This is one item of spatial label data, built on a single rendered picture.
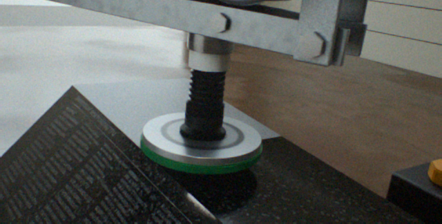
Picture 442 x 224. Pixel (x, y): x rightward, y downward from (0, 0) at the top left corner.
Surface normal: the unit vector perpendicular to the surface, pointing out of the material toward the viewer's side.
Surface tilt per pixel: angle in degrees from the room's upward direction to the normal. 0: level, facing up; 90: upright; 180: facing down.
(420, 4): 90
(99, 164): 45
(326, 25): 90
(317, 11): 90
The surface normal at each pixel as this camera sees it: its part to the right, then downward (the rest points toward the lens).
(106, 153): -0.50, -0.61
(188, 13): -0.49, 0.21
